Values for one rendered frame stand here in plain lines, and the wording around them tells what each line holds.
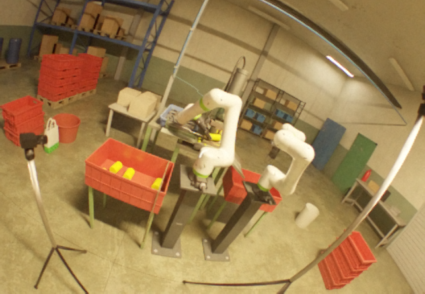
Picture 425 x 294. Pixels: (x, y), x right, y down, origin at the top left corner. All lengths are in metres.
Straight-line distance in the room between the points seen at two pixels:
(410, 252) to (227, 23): 8.89
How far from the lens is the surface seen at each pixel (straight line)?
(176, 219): 1.55
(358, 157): 6.99
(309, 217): 3.30
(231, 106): 1.28
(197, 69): 6.81
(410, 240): 5.79
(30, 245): 1.96
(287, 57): 7.46
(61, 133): 2.93
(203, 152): 1.18
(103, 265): 1.79
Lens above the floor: 1.66
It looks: 19 degrees down
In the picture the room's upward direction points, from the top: 24 degrees clockwise
